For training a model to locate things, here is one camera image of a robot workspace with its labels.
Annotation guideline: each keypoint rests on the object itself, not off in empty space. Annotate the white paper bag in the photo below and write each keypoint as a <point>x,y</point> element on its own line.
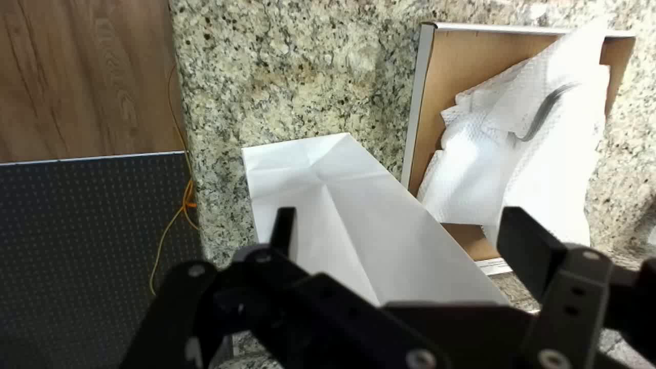
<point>355,226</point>

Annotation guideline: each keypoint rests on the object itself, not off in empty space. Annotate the flat white cardboard box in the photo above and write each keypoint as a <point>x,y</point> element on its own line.
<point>455,68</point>

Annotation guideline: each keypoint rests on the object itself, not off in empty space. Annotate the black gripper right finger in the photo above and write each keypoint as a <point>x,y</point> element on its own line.
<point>571,293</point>

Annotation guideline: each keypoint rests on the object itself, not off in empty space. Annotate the black perforated panel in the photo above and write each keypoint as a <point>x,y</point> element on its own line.
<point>74,259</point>

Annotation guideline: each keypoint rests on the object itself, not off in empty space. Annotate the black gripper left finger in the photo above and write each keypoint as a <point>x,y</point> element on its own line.
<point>205,300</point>

